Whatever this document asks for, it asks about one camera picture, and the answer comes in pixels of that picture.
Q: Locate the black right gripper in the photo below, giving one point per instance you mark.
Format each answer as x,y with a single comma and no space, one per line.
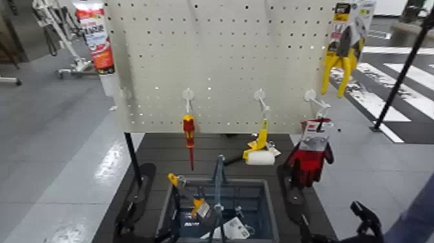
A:
346,239

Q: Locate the red gloves with card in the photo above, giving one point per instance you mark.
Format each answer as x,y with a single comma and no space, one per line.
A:
308,163

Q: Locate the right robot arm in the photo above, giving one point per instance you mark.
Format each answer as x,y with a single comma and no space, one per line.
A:
417,220

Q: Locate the grey teal crate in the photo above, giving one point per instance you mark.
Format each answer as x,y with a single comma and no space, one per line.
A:
268,203

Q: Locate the black pegboard stand leg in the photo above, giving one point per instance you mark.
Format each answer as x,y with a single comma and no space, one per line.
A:
139,190
291,196

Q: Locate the white label card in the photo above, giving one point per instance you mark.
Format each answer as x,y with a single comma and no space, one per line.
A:
237,228

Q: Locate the white pegboard hook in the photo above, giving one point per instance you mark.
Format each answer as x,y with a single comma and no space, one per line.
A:
260,96
310,95
188,95

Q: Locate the yellow ferrule paint brush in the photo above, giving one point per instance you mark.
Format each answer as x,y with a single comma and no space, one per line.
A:
199,207

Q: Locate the dark slatted base platform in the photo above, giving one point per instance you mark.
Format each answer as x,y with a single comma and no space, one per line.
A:
210,146

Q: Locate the black tripod pole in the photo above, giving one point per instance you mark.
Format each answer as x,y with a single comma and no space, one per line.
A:
400,78

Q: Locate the red yellow screwdriver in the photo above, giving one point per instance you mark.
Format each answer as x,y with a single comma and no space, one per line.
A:
188,127

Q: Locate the cream perforated pegboard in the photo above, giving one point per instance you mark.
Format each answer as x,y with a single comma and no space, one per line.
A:
220,51

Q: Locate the red white sealant cartridge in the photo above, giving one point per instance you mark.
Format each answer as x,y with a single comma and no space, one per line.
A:
96,40

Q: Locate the white wheeled stand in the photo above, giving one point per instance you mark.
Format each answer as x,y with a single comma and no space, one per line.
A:
79,64

